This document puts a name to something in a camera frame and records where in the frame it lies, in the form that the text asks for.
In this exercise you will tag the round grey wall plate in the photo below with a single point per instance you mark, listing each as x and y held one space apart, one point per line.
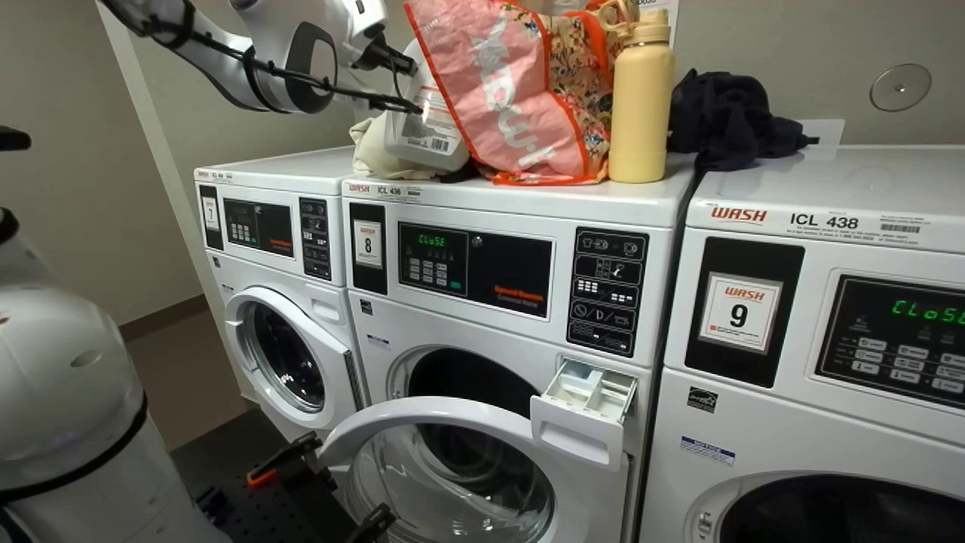
900 88

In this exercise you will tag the white detergent drawer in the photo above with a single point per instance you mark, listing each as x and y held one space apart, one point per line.
590 404

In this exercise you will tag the white washing machine number seven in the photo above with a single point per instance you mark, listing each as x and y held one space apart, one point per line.
262 183

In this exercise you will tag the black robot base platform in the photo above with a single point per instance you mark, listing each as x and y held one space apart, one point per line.
231 472

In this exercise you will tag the pink floral tote bag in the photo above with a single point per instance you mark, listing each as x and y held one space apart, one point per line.
502 92

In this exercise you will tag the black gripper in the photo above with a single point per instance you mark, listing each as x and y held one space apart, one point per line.
379 51

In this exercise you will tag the black cloth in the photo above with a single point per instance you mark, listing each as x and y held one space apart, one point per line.
729 116

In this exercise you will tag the white wall outlet plate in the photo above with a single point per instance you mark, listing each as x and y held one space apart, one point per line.
830 132

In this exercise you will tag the white washing machine number eight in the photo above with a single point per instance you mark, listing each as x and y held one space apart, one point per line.
471 332

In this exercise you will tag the round door of machine eight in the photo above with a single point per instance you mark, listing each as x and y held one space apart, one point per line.
403 417

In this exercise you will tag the round door of machine seven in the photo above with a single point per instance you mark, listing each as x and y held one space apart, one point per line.
291 357

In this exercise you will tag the white washing machine number nine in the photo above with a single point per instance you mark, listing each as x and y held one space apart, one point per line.
803 443

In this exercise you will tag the beige cloth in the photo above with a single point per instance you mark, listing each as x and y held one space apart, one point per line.
368 152

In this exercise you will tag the yellow insulated bottle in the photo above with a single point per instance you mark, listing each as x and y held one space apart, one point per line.
640 111

